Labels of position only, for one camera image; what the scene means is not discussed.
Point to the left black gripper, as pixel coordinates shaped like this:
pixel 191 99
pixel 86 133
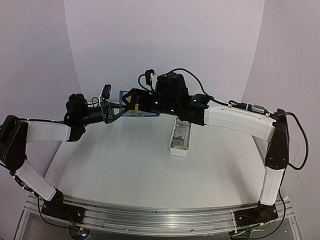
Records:
pixel 108 119

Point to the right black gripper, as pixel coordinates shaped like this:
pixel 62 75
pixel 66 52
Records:
pixel 135 92

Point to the gold credit card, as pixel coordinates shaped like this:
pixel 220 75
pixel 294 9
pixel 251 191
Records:
pixel 135 111
pixel 180 148

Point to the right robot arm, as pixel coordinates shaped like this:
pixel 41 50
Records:
pixel 257 122

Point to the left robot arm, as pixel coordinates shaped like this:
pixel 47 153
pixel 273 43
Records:
pixel 16 133

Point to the white plastic tray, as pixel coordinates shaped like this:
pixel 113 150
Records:
pixel 180 136

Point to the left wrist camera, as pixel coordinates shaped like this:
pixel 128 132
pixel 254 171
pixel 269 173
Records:
pixel 104 93

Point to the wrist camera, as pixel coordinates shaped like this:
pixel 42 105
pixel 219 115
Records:
pixel 104 93
pixel 151 79

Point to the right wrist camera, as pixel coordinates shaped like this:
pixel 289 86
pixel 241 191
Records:
pixel 151 79

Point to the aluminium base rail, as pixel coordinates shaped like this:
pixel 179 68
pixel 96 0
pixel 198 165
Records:
pixel 97 220

